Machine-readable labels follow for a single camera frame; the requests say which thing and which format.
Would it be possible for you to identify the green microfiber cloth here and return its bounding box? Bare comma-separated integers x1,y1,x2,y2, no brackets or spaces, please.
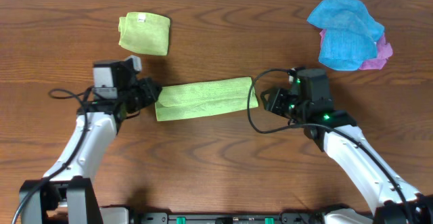
155,77,258,122

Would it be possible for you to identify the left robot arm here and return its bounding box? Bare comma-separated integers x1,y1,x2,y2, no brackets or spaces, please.
12,55,162,223

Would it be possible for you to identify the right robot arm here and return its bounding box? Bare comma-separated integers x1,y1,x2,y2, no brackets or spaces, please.
260,68,432,223

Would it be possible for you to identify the folded green cloth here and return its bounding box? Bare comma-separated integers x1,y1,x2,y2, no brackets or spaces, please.
118,12,170,56

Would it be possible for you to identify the blue cloth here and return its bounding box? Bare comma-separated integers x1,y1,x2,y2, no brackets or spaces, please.
307,0,385,71

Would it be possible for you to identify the purple cloth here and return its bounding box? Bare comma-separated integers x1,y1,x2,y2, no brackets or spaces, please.
319,29,393,71

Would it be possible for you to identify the right black cable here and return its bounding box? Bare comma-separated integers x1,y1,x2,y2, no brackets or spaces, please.
246,68,413,224

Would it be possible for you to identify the black cable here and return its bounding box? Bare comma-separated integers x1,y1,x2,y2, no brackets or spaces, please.
246,68,413,224
12,87,99,224

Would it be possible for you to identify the left black cable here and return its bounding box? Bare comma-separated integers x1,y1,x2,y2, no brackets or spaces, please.
12,87,99,224

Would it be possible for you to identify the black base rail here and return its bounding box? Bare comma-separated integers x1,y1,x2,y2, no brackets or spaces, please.
101,204,325,224

